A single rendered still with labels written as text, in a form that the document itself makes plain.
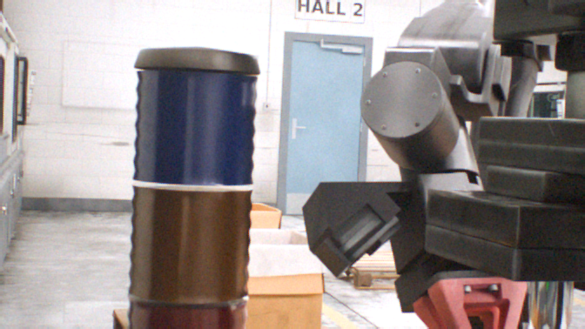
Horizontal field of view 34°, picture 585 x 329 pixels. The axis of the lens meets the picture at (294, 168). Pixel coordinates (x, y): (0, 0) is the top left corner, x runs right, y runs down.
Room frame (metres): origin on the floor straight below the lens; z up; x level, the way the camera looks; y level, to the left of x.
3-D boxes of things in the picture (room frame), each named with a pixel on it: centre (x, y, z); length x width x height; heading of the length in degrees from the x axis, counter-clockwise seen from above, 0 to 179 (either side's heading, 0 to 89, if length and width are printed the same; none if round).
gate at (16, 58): (7.22, 2.07, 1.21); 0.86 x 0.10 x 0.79; 14
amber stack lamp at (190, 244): (0.30, 0.03, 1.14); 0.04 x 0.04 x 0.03
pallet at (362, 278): (7.32, -0.92, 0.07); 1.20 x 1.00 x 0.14; 106
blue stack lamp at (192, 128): (0.30, 0.03, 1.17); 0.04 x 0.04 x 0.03
